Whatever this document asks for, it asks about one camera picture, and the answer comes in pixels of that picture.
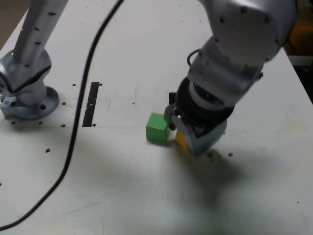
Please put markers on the black tape square outline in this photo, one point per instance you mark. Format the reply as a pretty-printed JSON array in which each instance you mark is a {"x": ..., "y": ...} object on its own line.
[{"x": 172, "y": 98}]

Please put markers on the brown cardboard box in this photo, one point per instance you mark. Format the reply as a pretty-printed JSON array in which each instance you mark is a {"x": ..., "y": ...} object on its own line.
[{"x": 303, "y": 31}]

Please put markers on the black tape strip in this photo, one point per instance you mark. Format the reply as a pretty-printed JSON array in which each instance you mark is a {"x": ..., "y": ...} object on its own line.
[{"x": 91, "y": 98}]

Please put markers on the green cube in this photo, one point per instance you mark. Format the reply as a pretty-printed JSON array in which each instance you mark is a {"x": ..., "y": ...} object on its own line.
[{"x": 156, "y": 129}]

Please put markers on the yellow cube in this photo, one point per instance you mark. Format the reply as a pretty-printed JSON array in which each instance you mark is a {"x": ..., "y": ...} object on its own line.
[{"x": 181, "y": 141}]

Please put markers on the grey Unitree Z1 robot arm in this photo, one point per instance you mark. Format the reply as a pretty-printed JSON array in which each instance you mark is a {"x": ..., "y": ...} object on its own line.
[{"x": 244, "y": 36}]

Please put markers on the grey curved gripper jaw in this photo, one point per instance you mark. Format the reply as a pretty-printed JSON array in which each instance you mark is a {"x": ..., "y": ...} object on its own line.
[
  {"x": 205, "y": 142},
  {"x": 169, "y": 116}
]

